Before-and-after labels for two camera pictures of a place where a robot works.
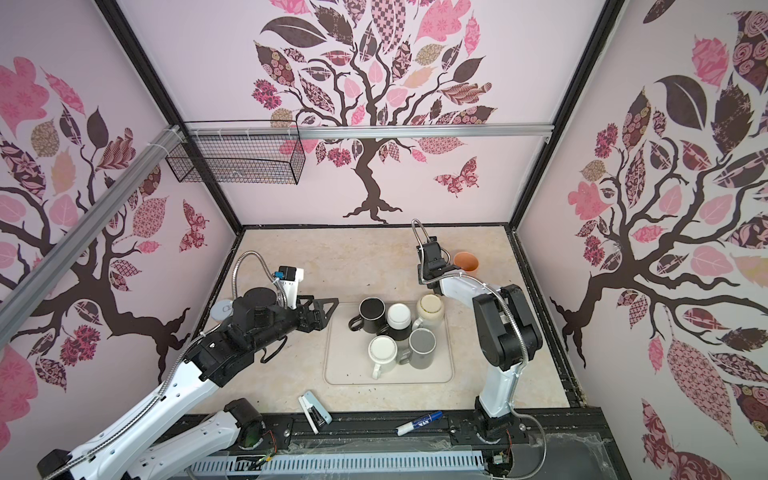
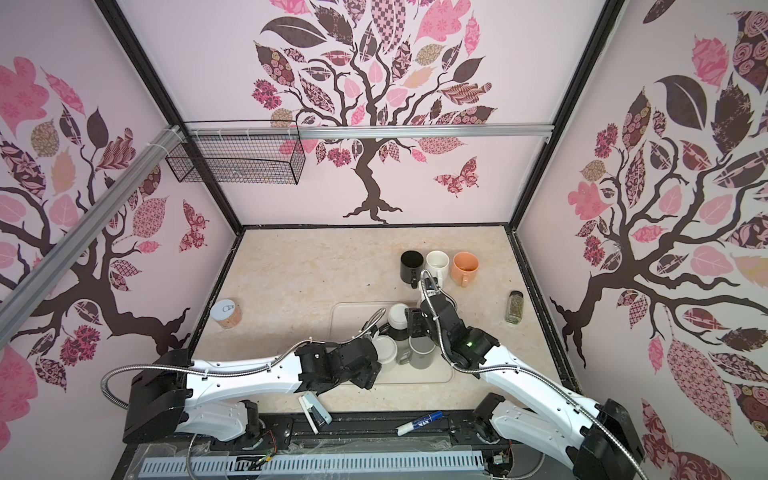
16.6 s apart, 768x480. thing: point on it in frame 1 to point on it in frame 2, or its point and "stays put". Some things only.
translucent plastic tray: (347, 360) stays put
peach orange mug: (466, 261) stays put
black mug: (372, 315) to (412, 263)
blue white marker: (432, 417) stays put
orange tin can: (221, 310) stays put
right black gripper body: (423, 274) to (420, 327)
